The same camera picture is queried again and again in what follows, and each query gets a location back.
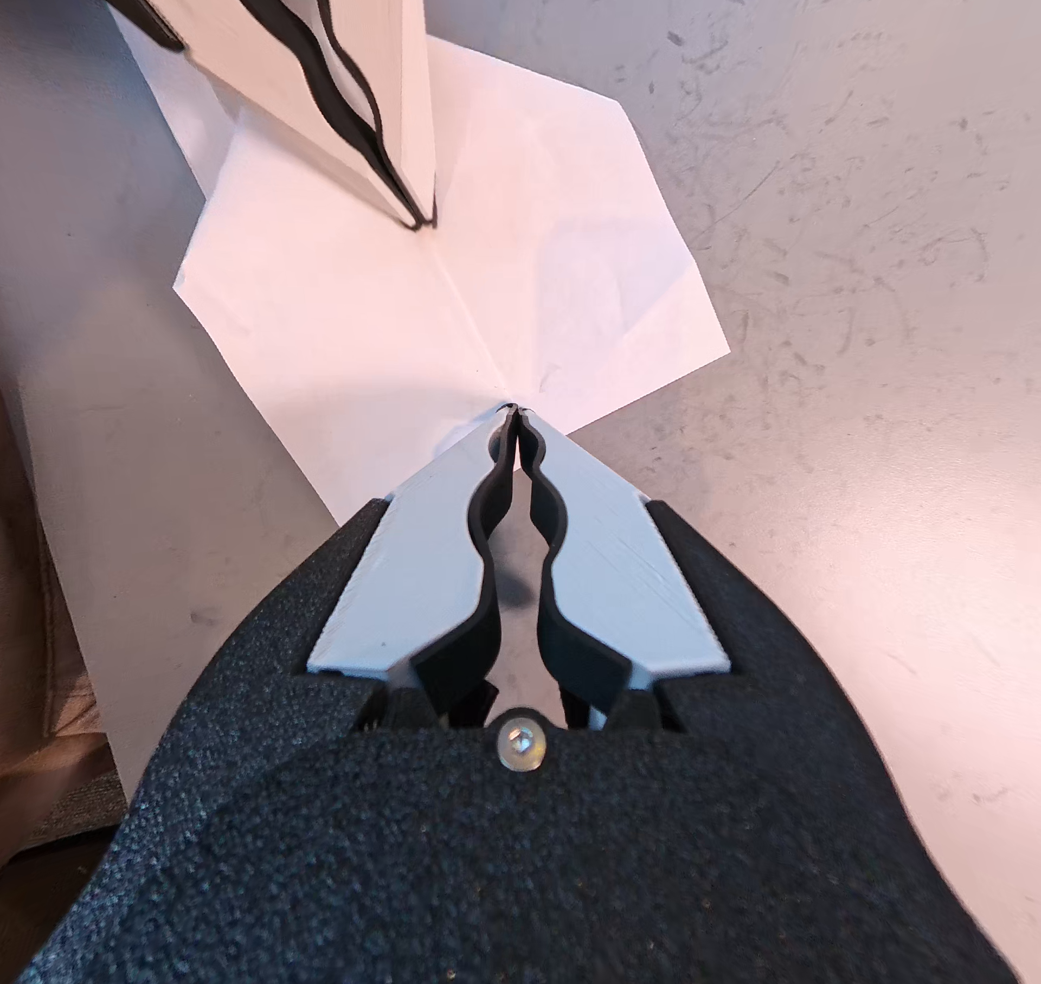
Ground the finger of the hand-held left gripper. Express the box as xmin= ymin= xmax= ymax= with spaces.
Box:
xmin=104 ymin=0 xmax=426 ymax=230
xmin=280 ymin=0 xmax=440 ymax=229

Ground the white paper sheet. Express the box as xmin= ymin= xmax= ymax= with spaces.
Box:
xmin=110 ymin=8 xmax=730 ymax=525

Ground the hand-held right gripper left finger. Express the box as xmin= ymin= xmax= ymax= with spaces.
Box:
xmin=305 ymin=407 xmax=520 ymax=729

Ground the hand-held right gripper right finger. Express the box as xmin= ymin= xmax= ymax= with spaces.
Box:
xmin=517 ymin=408 xmax=730 ymax=731

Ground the grey desk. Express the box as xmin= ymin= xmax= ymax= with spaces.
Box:
xmin=0 ymin=0 xmax=1041 ymax=984

